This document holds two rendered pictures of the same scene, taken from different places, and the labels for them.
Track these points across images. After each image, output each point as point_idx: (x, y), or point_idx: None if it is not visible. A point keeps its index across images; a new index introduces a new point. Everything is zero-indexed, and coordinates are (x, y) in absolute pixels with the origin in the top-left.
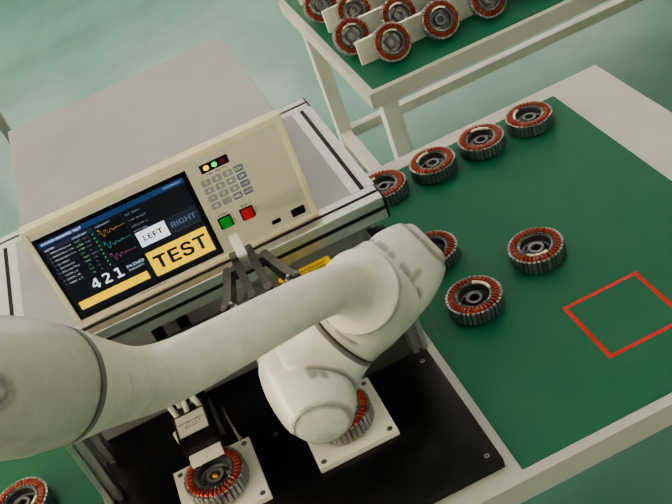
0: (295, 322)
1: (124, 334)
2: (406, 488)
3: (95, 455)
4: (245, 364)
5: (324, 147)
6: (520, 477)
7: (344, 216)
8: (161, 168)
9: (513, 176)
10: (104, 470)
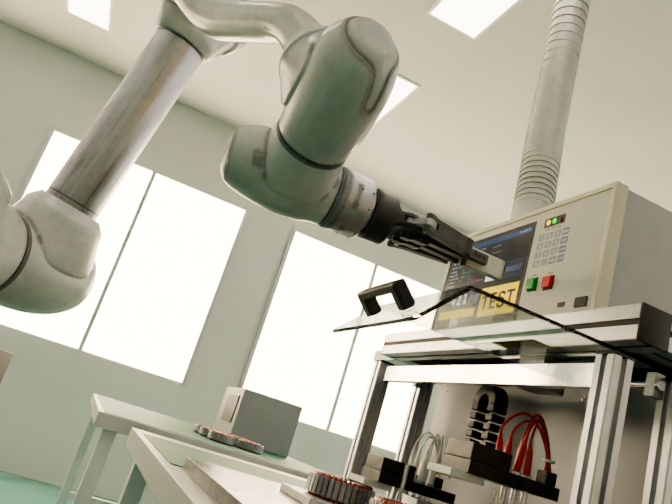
0: (248, 8)
1: (429, 342)
2: None
3: (365, 448)
4: (221, 21)
5: None
6: None
7: (595, 311)
8: (527, 213)
9: None
10: (354, 460)
